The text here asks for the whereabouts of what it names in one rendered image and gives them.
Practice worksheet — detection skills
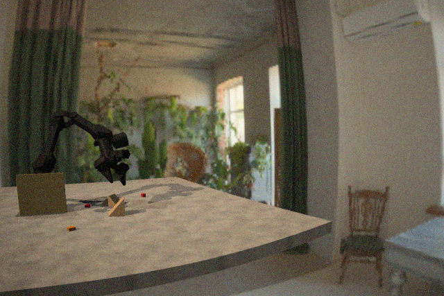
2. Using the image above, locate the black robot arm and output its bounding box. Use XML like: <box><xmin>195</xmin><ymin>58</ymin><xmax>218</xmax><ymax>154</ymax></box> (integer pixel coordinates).
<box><xmin>31</xmin><ymin>110</ymin><xmax>130</xmax><ymax>174</ymax></box>

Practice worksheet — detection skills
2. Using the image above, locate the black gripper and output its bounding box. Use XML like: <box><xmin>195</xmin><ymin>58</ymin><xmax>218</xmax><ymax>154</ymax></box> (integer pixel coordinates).
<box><xmin>94</xmin><ymin>148</ymin><xmax>129</xmax><ymax>186</ymax></box>

